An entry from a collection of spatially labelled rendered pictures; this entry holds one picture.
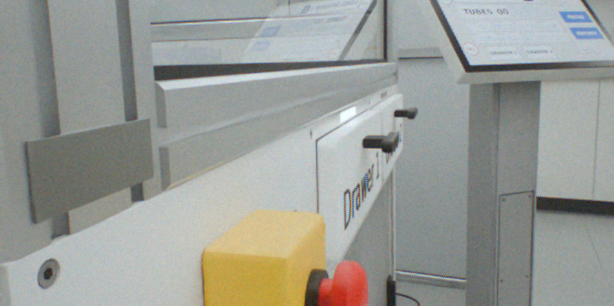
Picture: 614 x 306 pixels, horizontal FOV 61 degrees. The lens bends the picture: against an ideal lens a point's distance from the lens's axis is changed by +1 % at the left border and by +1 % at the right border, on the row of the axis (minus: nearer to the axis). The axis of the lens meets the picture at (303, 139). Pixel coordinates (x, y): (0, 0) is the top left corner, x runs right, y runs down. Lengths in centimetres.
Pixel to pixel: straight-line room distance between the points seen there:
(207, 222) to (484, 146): 130
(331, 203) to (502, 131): 108
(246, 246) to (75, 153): 10
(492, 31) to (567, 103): 219
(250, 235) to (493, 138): 127
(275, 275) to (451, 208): 212
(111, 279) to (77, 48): 8
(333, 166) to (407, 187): 191
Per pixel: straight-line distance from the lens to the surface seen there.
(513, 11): 153
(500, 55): 137
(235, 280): 25
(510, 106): 151
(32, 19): 18
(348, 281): 26
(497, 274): 161
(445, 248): 241
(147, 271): 22
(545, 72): 144
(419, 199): 236
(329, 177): 46
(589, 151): 362
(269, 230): 27
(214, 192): 27
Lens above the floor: 100
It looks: 9 degrees down
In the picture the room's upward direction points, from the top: 2 degrees counter-clockwise
